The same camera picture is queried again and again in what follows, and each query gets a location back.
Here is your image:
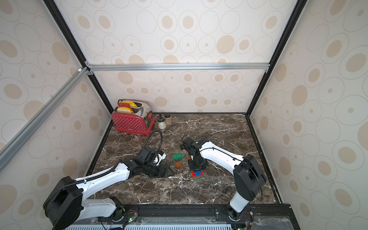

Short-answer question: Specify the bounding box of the red long lego brick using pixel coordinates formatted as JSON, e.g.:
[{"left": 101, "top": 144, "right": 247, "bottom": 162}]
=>
[{"left": 192, "top": 171, "right": 204, "bottom": 178}]

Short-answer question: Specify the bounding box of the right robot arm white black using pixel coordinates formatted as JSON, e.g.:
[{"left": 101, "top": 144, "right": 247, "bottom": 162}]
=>
[{"left": 181, "top": 137, "right": 266, "bottom": 221}]

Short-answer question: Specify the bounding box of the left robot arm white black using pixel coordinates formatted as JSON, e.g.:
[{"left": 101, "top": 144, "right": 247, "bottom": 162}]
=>
[{"left": 43, "top": 147, "right": 174, "bottom": 230}]

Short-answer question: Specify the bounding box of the green long lego brick centre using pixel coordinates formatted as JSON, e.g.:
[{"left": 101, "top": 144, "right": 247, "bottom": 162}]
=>
[{"left": 172, "top": 153, "right": 183, "bottom": 161}]

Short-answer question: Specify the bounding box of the brown pepper shaker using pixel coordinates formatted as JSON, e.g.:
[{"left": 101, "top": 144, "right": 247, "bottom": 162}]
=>
[{"left": 164, "top": 113, "right": 172, "bottom": 126}]

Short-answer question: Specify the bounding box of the white salt shaker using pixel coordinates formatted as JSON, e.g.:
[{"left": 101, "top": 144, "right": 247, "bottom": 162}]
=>
[{"left": 157, "top": 114, "right": 167, "bottom": 130}]

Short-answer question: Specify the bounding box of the red toy toaster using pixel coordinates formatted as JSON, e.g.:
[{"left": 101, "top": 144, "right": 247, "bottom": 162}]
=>
[{"left": 111, "top": 101, "right": 156, "bottom": 135}]

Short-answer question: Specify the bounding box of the yellow toy toast slice back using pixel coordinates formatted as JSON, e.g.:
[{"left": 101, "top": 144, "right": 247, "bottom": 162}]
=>
[{"left": 117, "top": 100, "right": 138, "bottom": 109}]

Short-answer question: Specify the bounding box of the yellow toy toast slice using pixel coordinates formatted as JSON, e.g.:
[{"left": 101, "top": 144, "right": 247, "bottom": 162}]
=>
[
  {"left": 117, "top": 100, "right": 138, "bottom": 109},
  {"left": 117, "top": 106, "right": 133, "bottom": 114}
]

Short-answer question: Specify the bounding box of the yellow toy toast slice front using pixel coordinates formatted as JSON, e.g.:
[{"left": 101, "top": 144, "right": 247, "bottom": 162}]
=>
[{"left": 117, "top": 106, "right": 133, "bottom": 114}]

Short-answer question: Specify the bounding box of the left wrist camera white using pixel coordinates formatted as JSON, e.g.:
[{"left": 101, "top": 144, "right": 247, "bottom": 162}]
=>
[{"left": 153, "top": 150, "right": 166, "bottom": 165}]

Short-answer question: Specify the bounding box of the black left camera cable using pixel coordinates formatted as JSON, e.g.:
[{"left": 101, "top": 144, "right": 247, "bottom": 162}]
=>
[{"left": 143, "top": 130, "right": 163, "bottom": 151}]

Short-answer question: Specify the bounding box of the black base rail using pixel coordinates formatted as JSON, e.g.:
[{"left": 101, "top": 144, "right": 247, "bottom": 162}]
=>
[{"left": 67, "top": 203, "right": 301, "bottom": 230}]

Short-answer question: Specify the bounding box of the aluminium horizontal frame bar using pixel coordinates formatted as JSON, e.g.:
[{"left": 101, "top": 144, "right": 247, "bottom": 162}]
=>
[{"left": 84, "top": 61, "right": 270, "bottom": 72}]

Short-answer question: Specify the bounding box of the aluminium left frame bar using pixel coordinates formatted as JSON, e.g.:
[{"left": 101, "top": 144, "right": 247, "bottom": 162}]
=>
[{"left": 1, "top": 67, "right": 89, "bottom": 170}]

